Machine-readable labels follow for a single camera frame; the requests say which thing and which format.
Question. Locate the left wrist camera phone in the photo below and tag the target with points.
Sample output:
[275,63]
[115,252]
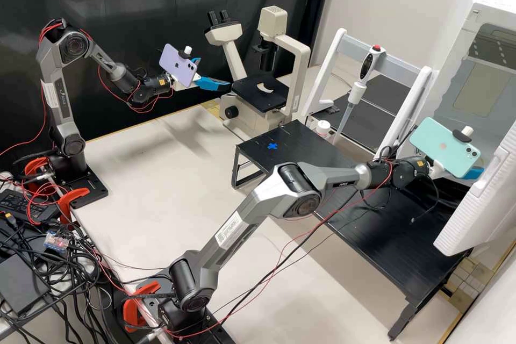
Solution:
[177,64]

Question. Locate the orange clamp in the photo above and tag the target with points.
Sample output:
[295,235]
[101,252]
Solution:
[34,168]
[135,307]
[74,197]

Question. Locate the cream microscope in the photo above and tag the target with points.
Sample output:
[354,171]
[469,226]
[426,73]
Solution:
[298,62]

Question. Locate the pipette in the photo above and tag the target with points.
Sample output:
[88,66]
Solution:
[367,64]

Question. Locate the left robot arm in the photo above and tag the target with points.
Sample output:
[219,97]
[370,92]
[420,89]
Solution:
[60,94]

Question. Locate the small circuit board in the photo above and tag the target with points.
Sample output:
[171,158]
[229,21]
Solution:
[55,241]

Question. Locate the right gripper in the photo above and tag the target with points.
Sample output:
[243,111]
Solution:
[438,170]

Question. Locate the black power adapter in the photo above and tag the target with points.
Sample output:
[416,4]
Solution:
[20,205]

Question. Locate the black platform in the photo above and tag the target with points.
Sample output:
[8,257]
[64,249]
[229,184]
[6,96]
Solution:
[383,239]
[395,90]
[290,146]
[375,126]

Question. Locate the black flat box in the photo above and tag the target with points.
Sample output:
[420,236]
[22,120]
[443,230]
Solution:
[18,283]

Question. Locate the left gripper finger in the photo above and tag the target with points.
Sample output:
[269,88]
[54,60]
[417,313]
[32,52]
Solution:
[211,84]
[197,65]

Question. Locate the white-capped bottle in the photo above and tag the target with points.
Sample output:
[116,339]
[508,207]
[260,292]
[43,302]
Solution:
[323,126]

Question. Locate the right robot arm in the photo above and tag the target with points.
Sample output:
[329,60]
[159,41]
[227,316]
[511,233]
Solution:
[242,219]

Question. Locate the wrist camera phone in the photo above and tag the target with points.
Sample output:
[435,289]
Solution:
[439,144]
[177,64]

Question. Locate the right wrist camera phone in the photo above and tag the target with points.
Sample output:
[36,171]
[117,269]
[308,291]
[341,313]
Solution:
[439,144]

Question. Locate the black mounting plate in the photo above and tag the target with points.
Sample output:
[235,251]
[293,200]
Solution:
[209,332]
[90,191]

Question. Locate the incubator door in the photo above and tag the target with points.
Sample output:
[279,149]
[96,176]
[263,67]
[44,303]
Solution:
[475,207]

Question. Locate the white pipette stand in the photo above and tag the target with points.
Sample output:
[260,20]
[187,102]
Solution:
[421,86]

